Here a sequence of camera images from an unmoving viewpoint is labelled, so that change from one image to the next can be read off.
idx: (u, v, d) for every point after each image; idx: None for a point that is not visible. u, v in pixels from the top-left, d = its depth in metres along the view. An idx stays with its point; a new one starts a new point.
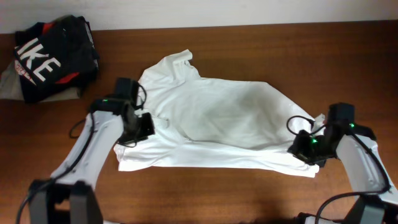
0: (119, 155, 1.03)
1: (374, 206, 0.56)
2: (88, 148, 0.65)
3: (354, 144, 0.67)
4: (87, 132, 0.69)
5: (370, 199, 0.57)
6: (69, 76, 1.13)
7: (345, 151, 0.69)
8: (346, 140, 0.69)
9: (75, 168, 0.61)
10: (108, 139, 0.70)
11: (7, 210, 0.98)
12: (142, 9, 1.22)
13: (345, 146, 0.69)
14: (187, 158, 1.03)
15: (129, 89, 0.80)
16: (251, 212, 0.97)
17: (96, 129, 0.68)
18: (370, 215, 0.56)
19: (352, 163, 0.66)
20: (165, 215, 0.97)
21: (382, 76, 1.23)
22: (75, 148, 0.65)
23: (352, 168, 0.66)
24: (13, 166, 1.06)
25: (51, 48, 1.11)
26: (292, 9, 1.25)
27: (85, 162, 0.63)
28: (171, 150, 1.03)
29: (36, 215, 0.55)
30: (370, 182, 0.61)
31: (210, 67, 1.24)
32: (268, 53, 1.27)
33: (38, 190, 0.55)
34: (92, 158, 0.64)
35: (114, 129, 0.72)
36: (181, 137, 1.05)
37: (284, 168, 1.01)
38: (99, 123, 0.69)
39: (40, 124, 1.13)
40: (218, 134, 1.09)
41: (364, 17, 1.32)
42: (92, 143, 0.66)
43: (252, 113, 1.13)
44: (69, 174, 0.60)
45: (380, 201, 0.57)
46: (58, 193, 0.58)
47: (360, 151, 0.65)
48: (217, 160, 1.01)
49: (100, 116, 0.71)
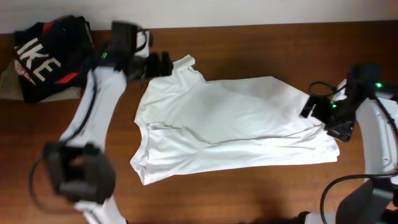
0: (142, 170, 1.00)
1: (382, 190, 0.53)
2: (94, 111, 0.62)
3: (375, 112, 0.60)
4: (89, 91, 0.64)
5: (380, 183, 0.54)
6: (68, 76, 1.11)
7: (365, 116, 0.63)
8: (367, 104, 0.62)
9: (83, 130, 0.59)
10: (108, 98, 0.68)
11: (9, 209, 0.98)
12: (141, 9, 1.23)
13: (365, 109, 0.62)
14: (209, 162, 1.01)
15: (125, 37, 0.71)
16: (250, 212, 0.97)
17: (101, 88, 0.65)
18: (379, 200, 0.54)
19: (372, 135, 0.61)
20: (165, 214, 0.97)
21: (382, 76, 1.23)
22: (79, 109, 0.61)
23: (369, 135, 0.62)
24: (16, 164, 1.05)
25: (51, 48, 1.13)
26: (291, 9, 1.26)
27: (92, 123, 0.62)
28: (192, 156, 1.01)
29: (54, 173, 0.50)
30: (384, 161, 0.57)
31: (212, 71, 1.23)
32: (267, 53, 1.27)
33: (52, 150, 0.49)
34: (96, 119, 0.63)
35: (115, 86, 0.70)
36: (200, 142, 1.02)
37: (301, 157, 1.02)
38: (102, 82, 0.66)
39: (43, 122, 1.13)
40: (235, 135, 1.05)
41: (364, 17, 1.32)
42: (96, 101, 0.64)
43: (265, 111, 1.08)
44: (78, 136, 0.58)
45: (390, 184, 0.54)
46: (64, 154, 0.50)
47: (381, 121, 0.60)
48: (238, 162, 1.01)
49: (102, 73, 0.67)
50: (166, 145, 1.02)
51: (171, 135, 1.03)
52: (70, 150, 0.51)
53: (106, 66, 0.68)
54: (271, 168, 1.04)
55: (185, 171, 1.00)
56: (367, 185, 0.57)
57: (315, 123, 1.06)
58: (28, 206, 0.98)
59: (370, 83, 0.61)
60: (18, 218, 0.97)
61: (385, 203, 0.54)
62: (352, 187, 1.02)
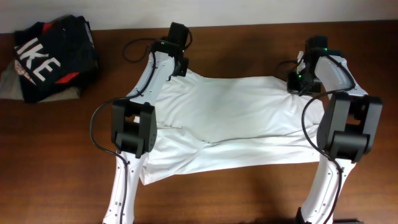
0: (142, 170, 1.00)
1: (342, 97, 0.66)
2: (152, 81, 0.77)
3: (327, 61, 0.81)
4: (149, 67, 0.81)
5: (340, 94, 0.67)
6: (69, 75, 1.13)
7: (322, 69, 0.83)
8: (321, 60, 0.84)
9: (143, 94, 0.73)
10: (163, 75, 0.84)
11: (9, 208, 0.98)
12: (141, 9, 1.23)
13: (321, 65, 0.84)
14: (209, 161, 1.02)
15: (180, 31, 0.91)
16: (250, 212, 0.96)
17: (158, 66, 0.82)
18: (341, 106, 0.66)
19: (328, 78, 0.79)
20: (163, 214, 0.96)
21: (384, 75, 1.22)
22: (142, 77, 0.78)
23: (326, 80, 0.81)
24: (15, 164, 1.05)
25: (50, 48, 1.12)
26: (291, 9, 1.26)
27: (150, 90, 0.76)
28: (193, 156, 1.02)
29: (117, 122, 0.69)
30: (340, 84, 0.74)
31: (212, 71, 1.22)
32: (267, 53, 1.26)
33: (120, 103, 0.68)
34: (153, 88, 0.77)
35: (168, 68, 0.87)
36: (200, 142, 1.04)
37: (301, 157, 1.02)
38: (159, 61, 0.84)
39: (42, 122, 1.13)
40: (235, 134, 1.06)
41: (362, 17, 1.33)
42: (155, 76, 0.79)
43: (262, 110, 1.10)
44: (139, 97, 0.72)
45: (348, 96, 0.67)
46: (127, 106, 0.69)
47: (332, 65, 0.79)
48: (237, 162, 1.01)
49: (161, 56, 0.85)
50: (165, 145, 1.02)
51: (170, 135, 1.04)
52: (131, 106, 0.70)
53: (162, 52, 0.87)
54: (271, 168, 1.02)
55: (185, 171, 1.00)
56: (330, 101, 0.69)
57: (315, 121, 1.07)
58: (27, 206, 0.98)
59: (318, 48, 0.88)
60: (18, 217, 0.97)
61: (346, 109, 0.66)
62: (355, 187, 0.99)
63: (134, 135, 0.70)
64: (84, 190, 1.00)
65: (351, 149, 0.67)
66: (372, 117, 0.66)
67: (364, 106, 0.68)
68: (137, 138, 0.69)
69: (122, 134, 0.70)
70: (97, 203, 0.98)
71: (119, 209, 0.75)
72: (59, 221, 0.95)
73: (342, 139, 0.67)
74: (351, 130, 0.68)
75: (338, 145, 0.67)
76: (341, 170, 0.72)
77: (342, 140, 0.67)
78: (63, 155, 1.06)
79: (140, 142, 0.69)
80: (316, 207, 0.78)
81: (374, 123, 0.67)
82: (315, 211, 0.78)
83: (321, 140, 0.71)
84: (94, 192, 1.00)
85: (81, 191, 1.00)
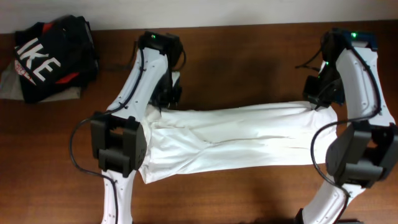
0: (144, 169, 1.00)
1: (362, 130, 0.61)
2: (137, 88, 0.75)
3: (353, 61, 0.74)
4: (136, 69, 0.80)
5: (359, 126, 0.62)
6: (69, 76, 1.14)
7: (344, 65, 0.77)
8: (345, 54, 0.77)
9: (127, 105, 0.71)
10: (155, 76, 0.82)
11: (10, 208, 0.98)
12: (142, 9, 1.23)
13: (346, 61, 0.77)
14: (211, 161, 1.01)
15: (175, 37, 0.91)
16: (250, 212, 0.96)
17: (145, 68, 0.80)
18: (359, 140, 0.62)
19: (351, 82, 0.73)
20: (163, 214, 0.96)
21: (383, 76, 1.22)
22: (127, 84, 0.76)
23: (347, 88, 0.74)
24: (15, 164, 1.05)
25: (50, 48, 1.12)
26: (292, 10, 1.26)
27: (135, 99, 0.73)
28: (194, 156, 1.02)
29: (97, 138, 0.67)
30: (364, 105, 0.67)
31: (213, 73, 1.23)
32: (268, 54, 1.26)
33: (100, 119, 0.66)
34: (139, 97, 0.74)
35: (159, 68, 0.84)
36: (202, 142, 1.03)
37: (301, 157, 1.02)
38: (148, 62, 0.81)
39: (43, 122, 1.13)
40: (237, 135, 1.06)
41: (364, 17, 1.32)
42: (142, 79, 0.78)
43: (269, 110, 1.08)
44: (122, 109, 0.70)
45: (370, 127, 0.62)
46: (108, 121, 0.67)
47: (359, 68, 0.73)
48: (239, 162, 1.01)
49: (150, 55, 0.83)
50: (168, 144, 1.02)
51: (172, 135, 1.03)
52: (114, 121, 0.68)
53: (152, 49, 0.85)
54: (272, 168, 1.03)
55: (186, 171, 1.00)
56: (347, 130, 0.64)
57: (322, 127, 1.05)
58: (27, 206, 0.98)
59: (344, 36, 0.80)
60: (18, 217, 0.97)
61: (364, 144, 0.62)
62: None
63: (118, 154, 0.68)
64: (85, 190, 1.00)
65: (360, 177, 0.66)
66: (393, 151, 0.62)
67: (386, 133, 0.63)
68: (121, 156, 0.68)
69: (106, 152, 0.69)
70: (97, 203, 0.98)
71: (112, 220, 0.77)
72: (59, 221, 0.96)
73: (355, 170, 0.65)
74: (364, 160, 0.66)
75: (349, 175, 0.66)
76: (347, 195, 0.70)
77: (354, 169, 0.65)
78: (63, 155, 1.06)
79: (125, 160, 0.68)
80: (317, 218, 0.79)
81: (393, 156, 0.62)
82: (316, 221, 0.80)
83: (332, 166, 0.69)
84: (94, 192, 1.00)
85: (81, 191, 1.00)
